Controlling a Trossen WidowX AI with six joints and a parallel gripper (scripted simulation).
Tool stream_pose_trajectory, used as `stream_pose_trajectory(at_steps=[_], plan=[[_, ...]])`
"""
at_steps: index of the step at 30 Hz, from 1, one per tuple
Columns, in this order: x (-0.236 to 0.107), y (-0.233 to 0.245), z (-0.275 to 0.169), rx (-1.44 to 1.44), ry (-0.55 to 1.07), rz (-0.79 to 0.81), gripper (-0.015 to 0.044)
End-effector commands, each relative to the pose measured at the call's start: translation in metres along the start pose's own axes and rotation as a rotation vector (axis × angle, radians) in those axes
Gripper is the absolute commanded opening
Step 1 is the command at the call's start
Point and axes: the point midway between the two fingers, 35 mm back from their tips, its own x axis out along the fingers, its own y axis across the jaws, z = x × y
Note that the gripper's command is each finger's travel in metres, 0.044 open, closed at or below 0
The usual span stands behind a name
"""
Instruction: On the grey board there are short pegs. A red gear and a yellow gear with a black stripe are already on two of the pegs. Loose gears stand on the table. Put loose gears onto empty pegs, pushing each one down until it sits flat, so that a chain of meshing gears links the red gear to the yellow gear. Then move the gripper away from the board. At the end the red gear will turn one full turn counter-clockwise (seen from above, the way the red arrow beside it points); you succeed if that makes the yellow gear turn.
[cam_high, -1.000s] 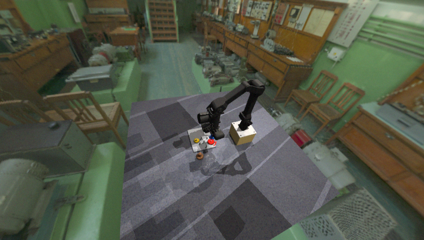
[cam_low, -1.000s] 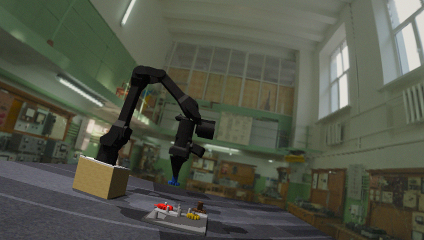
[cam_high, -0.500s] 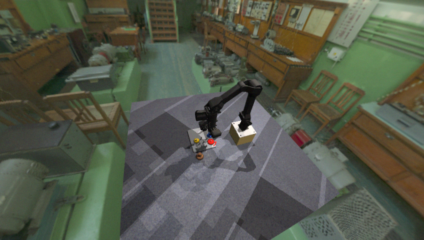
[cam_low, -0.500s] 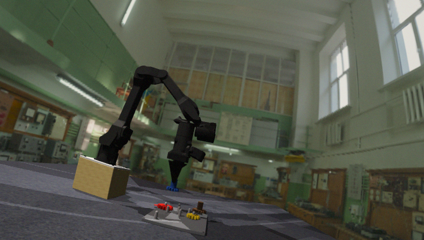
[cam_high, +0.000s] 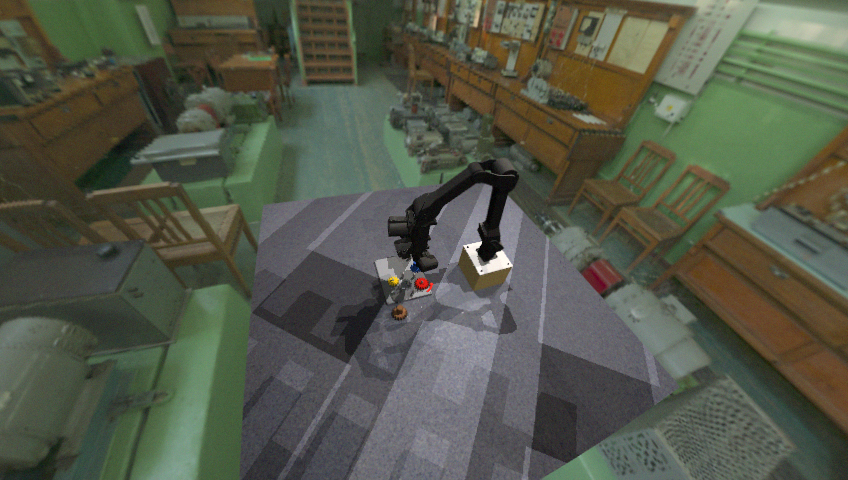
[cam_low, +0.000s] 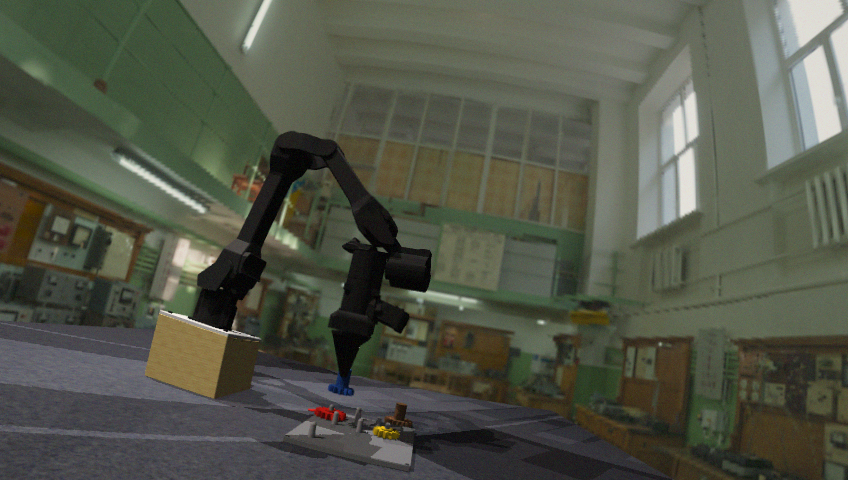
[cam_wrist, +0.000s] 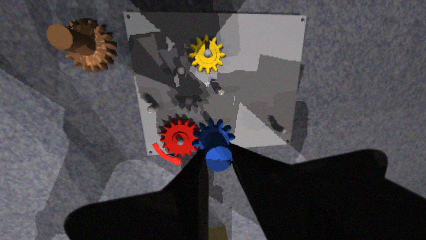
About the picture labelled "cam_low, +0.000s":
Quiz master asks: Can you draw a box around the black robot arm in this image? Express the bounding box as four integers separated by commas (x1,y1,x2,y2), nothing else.
187,131,432,333

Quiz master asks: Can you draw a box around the red gear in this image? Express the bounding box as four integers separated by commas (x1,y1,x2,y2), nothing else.
314,406,346,421

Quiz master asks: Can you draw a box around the yellow gear with black stripe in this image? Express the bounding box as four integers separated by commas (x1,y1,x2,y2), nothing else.
373,426,400,440

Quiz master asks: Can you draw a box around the orange-brown gear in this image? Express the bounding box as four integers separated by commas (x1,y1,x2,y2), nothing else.
384,402,413,428

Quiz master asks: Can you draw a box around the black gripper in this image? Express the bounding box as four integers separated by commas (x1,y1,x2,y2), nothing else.
328,278,381,378

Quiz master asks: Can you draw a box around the blue gear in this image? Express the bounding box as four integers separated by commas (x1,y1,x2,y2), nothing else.
328,369,354,396

